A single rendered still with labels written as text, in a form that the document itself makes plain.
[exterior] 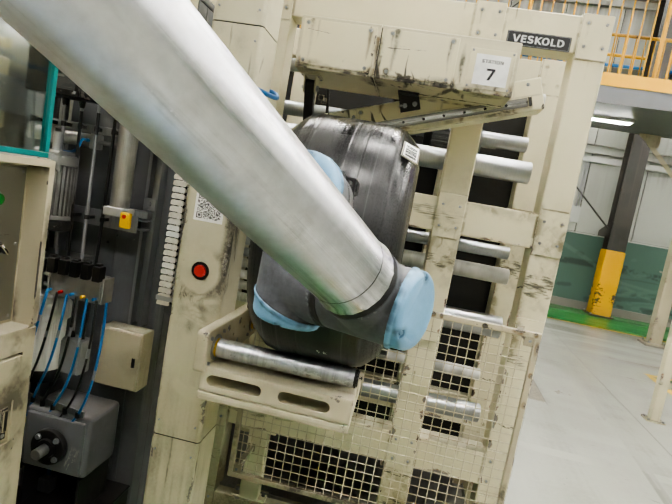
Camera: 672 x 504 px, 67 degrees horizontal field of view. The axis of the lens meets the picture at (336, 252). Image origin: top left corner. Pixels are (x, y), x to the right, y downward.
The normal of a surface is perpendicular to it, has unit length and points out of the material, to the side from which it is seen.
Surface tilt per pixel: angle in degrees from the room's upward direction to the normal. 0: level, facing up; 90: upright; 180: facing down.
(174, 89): 111
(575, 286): 90
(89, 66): 140
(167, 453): 90
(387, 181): 59
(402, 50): 90
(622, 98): 90
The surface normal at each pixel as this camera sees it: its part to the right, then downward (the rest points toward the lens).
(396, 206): 0.61, -0.09
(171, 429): -0.15, 0.08
